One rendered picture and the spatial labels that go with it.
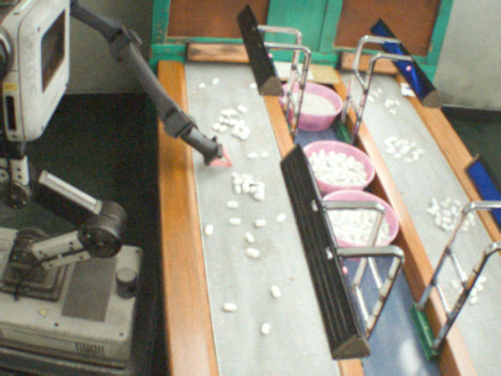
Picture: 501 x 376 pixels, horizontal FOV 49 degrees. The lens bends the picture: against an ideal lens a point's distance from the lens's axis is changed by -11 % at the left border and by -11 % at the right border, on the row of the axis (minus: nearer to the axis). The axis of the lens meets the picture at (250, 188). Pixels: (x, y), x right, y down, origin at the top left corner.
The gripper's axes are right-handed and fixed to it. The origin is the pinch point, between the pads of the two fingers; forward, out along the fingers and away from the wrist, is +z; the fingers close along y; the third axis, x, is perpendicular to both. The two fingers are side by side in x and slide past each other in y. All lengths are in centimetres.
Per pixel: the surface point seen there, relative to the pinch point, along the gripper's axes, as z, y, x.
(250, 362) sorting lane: -1, -78, 3
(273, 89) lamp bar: -12.2, -3.2, -30.2
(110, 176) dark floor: 12, 90, 87
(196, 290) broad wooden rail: -12, -56, 9
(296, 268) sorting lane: 12.1, -45.8, -7.6
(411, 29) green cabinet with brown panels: 54, 76, -76
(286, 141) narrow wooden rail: 16.1, 13.1, -14.1
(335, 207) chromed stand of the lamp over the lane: -12, -63, -36
